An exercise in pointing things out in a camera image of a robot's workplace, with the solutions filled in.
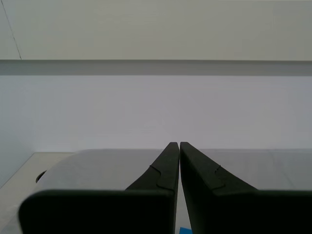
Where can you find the blue rectangular block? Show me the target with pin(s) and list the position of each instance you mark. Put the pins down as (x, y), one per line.
(185, 230)

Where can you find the beige horizontal wall panel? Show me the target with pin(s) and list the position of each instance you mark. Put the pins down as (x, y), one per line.
(156, 29)

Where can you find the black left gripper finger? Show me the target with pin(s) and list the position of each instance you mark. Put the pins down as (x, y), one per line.
(97, 212)
(243, 212)

